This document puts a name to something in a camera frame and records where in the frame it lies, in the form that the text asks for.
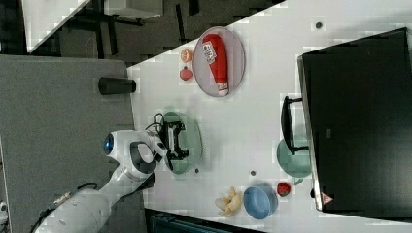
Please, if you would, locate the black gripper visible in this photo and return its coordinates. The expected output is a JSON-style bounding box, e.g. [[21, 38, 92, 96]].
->
[[159, 121, 189, 160]]

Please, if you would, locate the green oval strainer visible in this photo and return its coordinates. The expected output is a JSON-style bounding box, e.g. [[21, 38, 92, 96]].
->
[[161, 112, 203, 175]]

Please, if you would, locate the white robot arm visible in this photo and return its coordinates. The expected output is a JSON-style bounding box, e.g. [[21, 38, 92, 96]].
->
[[30, 120, 189, 233]]

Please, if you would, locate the red strawberry toy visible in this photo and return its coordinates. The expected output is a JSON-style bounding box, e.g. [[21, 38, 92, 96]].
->
[[180, 66, 194, 81]]

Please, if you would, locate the peeled banana toy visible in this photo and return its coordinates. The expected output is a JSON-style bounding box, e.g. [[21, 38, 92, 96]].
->
[[215, 186, 242, 216]]

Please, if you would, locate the orange slice toy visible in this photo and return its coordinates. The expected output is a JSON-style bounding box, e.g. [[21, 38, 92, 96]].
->
[[180, 49, 193, 63]]

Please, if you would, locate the grey round plate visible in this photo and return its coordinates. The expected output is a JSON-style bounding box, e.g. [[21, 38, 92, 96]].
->
[[192, 26, 246, 97]]

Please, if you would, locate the red ketchup bottle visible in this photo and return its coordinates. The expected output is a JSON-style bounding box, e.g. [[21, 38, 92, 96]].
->
[[202, 34, 229, 96]]

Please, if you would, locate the blue bowl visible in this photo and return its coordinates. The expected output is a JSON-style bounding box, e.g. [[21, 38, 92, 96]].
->
[[243, 183, 278, 219]]

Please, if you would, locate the small red fruit toy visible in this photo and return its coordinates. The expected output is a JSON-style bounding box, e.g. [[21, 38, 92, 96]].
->
[[277, 182, 292, 197]]

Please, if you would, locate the green mug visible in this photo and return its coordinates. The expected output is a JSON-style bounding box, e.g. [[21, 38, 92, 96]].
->
[[276, 140, 312, 185]]

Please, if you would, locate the black toaster oven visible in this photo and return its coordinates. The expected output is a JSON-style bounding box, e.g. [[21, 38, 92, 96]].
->
[[281, 27, 412, 222]]

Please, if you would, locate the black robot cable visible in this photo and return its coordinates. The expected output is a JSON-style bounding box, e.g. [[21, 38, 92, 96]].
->
[[144, 112, 165, 132]]

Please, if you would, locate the black cylinder post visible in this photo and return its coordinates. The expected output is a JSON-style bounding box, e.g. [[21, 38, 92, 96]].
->
[[98, 77, 137, 95]]

